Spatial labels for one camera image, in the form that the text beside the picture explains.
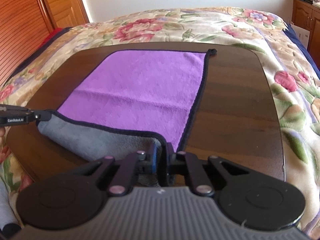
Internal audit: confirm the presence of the purple grey microfibre towel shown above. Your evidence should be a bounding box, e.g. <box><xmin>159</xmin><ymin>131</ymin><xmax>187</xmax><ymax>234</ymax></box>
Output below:
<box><xmin>37</xmin><ymin>49</ymin><xmax>217</xmax><ymax>161</ymax></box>

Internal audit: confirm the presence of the grey cloth at left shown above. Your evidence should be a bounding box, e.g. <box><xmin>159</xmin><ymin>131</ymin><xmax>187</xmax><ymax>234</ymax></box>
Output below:
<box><xmin>0</xmin><ymin>179</ymin><xmax>21</xmax><ymax>239</ymax></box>

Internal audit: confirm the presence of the dark wooden tray table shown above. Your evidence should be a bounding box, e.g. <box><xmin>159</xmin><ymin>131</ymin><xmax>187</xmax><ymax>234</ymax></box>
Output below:
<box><xmin>6</xmin><ymin>42</ymin><xmax>286</xmax><ymax>188</ymax></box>

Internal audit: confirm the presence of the red blue folded cloth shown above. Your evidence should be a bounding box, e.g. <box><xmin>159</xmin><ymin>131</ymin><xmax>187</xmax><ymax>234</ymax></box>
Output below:
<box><xmin>38</xmin><ymin>27</ymin><xmax>71</xmax><ymax>49</ymax></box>

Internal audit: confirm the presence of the slatted wooden wardrobe door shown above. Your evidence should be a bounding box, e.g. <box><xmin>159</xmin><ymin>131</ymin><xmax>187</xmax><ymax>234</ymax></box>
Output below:
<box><xmin>1</xmin><ymin>0</ymin><xmax>53</xmax><ymax>85</ymax></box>

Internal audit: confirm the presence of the wooden panel door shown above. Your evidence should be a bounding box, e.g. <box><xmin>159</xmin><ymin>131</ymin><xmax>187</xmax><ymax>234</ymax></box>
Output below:
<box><xmin>37</xmin><ymin>0</ymin><xmax>89</xmax><ymax>31</ymax></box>

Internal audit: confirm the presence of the floral bed blanket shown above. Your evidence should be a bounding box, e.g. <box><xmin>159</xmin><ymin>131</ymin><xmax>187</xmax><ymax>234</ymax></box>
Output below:
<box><xmin>1</xmin><ymin>7</ymin><xmax>319</xmax><ymax>239</ymax></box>

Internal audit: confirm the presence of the dark blue bed sheet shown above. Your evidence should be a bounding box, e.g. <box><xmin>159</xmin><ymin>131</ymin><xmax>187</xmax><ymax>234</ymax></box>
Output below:
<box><xmin>284</xmin><ymin>23</ymin><xmax>319</xmax><ymax>75</ymax></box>

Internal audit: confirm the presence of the wooden side cabinet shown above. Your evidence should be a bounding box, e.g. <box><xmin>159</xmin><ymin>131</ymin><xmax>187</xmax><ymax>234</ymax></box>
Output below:
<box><xmin>291</xmin><ymin>0</ymin><xmax>320</xmax><ymax>68</ymax></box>

